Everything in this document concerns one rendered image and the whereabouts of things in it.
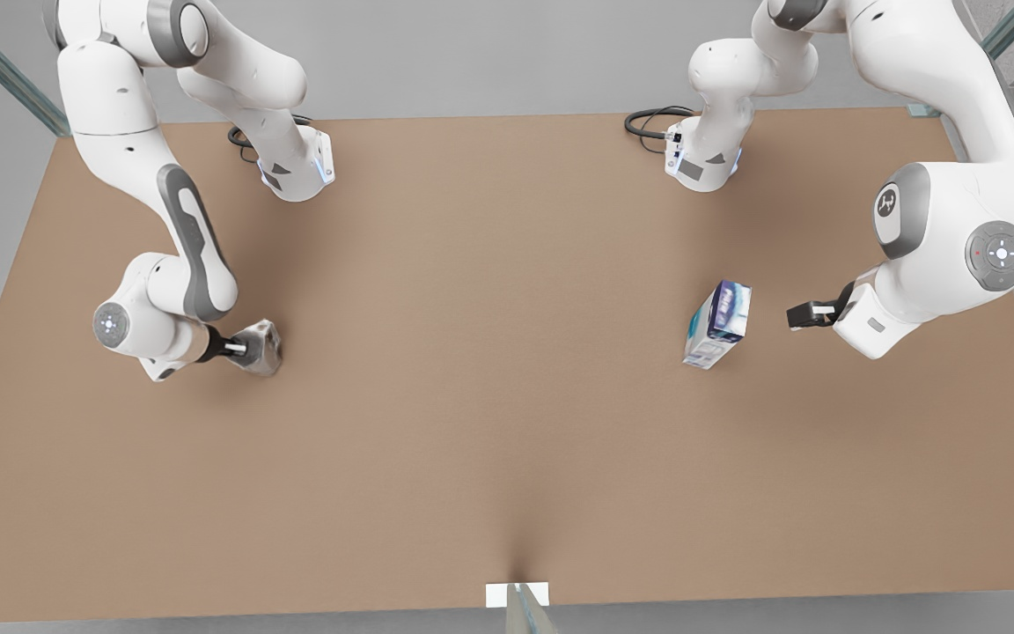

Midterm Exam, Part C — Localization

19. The grey stone-like block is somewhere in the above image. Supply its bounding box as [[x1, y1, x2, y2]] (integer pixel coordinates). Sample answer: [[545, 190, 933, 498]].
[[233, 319, 284, 379]]

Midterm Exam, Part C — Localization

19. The blue and white carton box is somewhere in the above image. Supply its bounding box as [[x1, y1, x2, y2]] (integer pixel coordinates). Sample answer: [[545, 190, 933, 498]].
[[682, 279, 753, 371]]

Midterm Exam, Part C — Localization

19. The black cable loop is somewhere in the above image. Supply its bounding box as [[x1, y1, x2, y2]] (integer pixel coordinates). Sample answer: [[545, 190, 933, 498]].
[[226, 114, 315, 165], [623, 106, 698, 156]]

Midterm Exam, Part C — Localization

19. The silver frame post with white foot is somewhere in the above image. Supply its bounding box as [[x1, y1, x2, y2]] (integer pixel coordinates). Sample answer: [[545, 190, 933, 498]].
[[484, 581, 562, 634]]

